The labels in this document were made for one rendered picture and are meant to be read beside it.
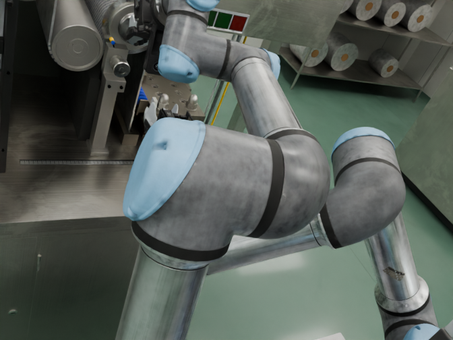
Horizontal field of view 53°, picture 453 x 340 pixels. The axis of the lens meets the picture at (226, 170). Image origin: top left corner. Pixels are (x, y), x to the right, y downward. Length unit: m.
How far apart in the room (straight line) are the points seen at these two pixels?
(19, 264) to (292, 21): 1.22
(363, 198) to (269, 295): 1.66
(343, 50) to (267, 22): 3.07
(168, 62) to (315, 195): 0.41
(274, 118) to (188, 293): 0.26
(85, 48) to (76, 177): 0.32
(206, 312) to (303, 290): 0.58
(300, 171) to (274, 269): 2.01
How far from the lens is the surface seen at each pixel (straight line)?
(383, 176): 0.78
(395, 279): 1.03
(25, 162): 1.23
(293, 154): 0.51
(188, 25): 0.83
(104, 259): 1.29
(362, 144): 0.85
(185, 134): 0.46
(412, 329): 1.06
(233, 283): 2.32
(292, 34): 1.82
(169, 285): 0.53
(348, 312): 2.56
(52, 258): 1.24
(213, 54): 0.83
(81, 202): 1.14
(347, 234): 0.76
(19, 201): 1.13
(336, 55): 4.76
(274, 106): 0.66
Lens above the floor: 1.69
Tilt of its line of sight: 35 degrees down
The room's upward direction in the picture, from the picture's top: 24 degrees clockwise
